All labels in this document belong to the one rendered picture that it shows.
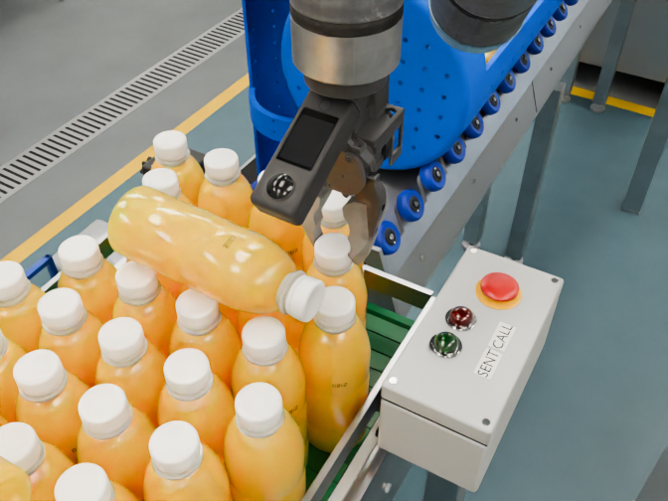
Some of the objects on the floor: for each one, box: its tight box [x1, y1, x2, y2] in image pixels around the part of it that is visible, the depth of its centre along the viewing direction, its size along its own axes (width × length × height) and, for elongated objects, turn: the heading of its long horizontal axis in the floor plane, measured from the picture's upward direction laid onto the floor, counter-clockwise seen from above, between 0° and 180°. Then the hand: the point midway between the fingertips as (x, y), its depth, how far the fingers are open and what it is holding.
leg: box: [462, 185, 492, 251], centre depth 214 cm, size 6×6×63 cm
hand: (334, 250), depth 75 cm, fingers closed on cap, 4 cm apart
